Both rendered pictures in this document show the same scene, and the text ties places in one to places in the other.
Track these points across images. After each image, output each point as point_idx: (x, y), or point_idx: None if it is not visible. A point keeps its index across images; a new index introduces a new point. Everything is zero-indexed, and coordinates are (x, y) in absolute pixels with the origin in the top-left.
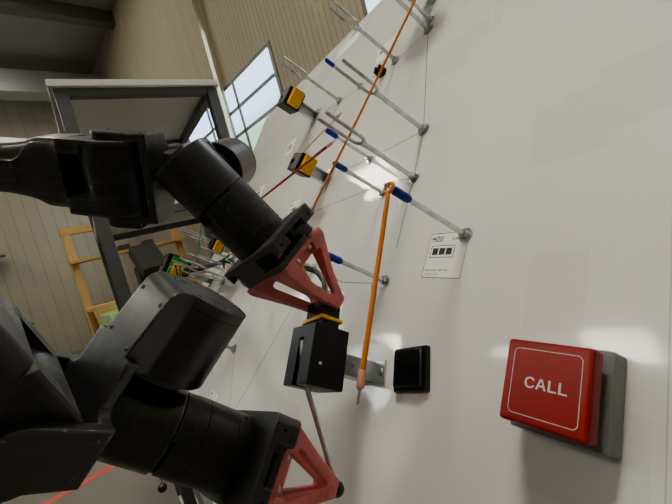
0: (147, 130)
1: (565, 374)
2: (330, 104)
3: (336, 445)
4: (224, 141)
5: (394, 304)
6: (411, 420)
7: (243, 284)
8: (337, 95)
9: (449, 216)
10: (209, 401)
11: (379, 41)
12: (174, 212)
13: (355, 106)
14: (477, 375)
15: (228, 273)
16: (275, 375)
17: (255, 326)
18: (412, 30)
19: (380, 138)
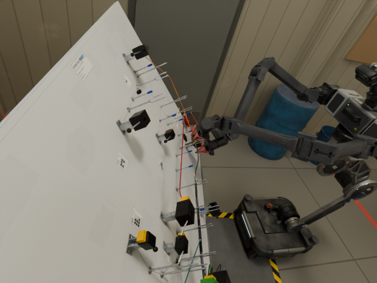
0: (224, 116)
1: (187, 119)
2: (123, 114)
3: (191, 157)
4: (210, 117)
5: (180, 136)
6: (187, 141)
7: (198, 159)
8: (123, 107)
9: (173, 118)
10: (214, 140)
11: (118, 74)
12: (219, 130)
13: (139, 108)
14: (183, 129)
15: (209, 136)
16: (189, 178)
17: (185, 195)
18: (130, 73)
19: (156, 114)
